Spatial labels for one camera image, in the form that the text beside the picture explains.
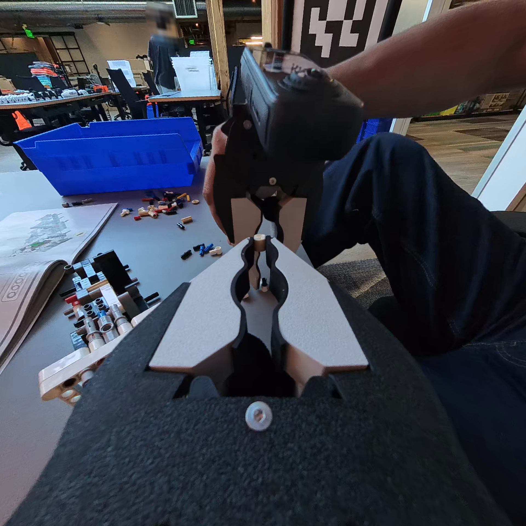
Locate blue plastic bin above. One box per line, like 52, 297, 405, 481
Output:
12, 116, 204, 196

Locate wide wooden post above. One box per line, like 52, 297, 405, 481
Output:
261, 0, 293, 52

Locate lego instruction booklet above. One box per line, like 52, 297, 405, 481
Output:
0, 202, 118, 372

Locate black grid glass partition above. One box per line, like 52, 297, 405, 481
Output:
49, 35, 89, 75

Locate person's right forearm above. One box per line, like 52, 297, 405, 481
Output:
327, 0, 526, 121

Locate white printed sheet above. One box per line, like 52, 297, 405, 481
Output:
107, 59, 137, 88

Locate partly built lego model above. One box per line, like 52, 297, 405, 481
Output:
38, 250, 162, 402

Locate person's dark trousers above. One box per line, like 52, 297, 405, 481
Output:
301, 132, 526, 526

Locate white upright boards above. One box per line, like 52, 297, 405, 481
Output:
170, 51, 218, 96

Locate wooden top desk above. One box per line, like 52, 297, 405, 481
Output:
147, 90, 224, 157

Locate white door frame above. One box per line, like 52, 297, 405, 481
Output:
472, 117, 526, 206

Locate pile of small lego pieces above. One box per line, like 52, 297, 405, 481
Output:
133, 190, 191, 220

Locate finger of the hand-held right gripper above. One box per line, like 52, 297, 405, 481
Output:
231, 197, 264, 301
274, 196, 307, 253

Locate long wooden top table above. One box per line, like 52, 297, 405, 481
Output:
0, 91, 113, 136

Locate row of colourful posters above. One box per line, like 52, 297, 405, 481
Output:
415, 92, 519, 121

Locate narrow wooden post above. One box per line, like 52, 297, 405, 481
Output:
205, 0, 231, 99

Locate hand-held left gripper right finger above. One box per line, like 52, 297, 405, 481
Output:
264, 235, 369, 391

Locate person's right hand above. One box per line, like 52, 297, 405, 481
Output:
203, 122, 231, 244

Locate stack of blue crates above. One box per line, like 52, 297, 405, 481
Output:
357, 117, 393, 144

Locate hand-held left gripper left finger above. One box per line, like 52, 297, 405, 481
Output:
149, 236, 255, 390

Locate stack of colourful cloths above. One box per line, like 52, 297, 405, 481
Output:
28, 61, 62, 85

